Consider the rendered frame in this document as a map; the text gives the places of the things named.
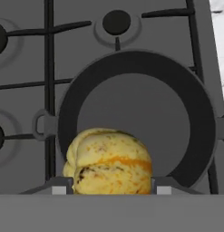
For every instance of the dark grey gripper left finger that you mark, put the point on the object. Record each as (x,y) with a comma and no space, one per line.
(58,185)

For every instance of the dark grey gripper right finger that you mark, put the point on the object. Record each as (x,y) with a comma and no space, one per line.
(165,185)

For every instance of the yellow and orange squash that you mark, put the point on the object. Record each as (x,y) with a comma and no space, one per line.
(108,163)

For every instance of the grey hob with black grates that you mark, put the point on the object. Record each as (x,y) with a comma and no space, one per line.
(40,75)

